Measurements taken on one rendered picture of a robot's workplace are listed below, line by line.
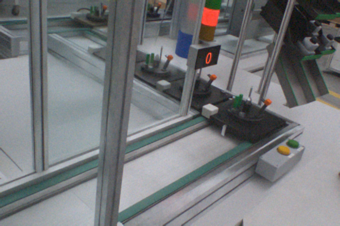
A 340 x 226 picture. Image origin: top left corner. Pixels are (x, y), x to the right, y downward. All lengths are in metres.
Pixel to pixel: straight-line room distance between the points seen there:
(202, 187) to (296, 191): 0.40
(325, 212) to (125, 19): 0.96
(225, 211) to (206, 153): 0.22
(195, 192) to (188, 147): 0.29
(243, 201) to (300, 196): 0.22
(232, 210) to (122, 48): 0.74
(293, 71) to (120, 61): 1.23
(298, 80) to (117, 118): 1.22
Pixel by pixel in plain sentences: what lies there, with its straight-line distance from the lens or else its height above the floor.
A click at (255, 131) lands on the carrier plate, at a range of 1.31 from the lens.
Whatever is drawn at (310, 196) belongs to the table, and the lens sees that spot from 1.29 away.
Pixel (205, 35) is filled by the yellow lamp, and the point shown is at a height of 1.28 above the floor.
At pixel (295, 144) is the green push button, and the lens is 1.31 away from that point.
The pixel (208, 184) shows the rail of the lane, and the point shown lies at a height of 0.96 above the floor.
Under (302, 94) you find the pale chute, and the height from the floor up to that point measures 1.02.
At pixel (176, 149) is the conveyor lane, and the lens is 1.19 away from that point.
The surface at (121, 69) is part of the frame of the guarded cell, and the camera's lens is 0.49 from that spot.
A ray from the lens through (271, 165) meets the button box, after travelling 1.18.
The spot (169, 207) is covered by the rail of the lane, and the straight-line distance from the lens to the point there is 0.91.
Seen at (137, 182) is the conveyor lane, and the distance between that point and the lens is 1.03.
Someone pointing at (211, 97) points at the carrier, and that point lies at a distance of 1.49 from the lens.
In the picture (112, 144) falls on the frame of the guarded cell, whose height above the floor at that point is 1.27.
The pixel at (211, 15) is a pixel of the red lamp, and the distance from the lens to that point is 1.16.
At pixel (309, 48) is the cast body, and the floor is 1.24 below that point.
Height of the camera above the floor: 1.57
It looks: 27 degrees down
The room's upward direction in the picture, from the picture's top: 10 degrees clockwise
